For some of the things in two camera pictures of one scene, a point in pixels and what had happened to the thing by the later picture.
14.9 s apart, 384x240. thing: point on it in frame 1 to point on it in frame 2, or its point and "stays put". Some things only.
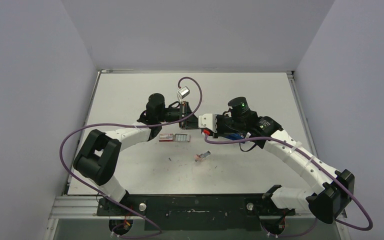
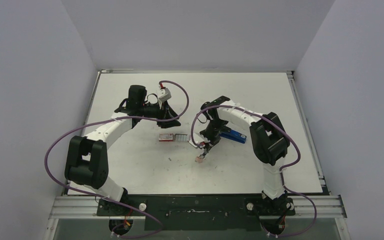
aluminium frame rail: [85, 206] stays put
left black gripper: [189, 123] to [162, 112]
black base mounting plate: [194, 212] stays put
